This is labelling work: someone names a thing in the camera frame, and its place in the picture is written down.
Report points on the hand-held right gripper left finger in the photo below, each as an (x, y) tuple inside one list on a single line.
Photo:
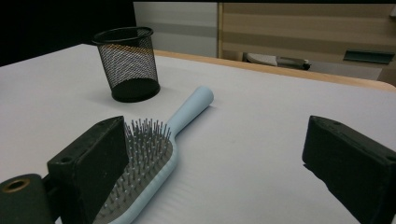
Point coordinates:
[(90, 161)]

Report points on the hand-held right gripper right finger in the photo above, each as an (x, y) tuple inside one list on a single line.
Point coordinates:
[(351, 161)]

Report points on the white chair base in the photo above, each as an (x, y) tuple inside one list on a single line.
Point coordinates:
[(261, 59)]

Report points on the wooden desk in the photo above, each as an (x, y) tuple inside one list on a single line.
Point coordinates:
[(295, 28)]

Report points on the black curtain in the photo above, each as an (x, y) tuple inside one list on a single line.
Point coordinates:
[(46, 25)]

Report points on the white table mat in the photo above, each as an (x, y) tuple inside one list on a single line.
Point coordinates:
[(264, 124)]

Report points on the wooden table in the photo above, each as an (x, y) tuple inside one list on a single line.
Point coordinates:
[(280, 71)]

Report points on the black chair caster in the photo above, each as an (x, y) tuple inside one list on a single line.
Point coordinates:
[(294, 63)]

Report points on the white cabinet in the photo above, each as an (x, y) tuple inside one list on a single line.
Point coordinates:
[(177, 25)]

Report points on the light blue hairbrush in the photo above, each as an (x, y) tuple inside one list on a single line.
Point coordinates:
[(190, 109)]

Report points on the black mesh pen holder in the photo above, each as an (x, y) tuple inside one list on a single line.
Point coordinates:
[(130, 62)]

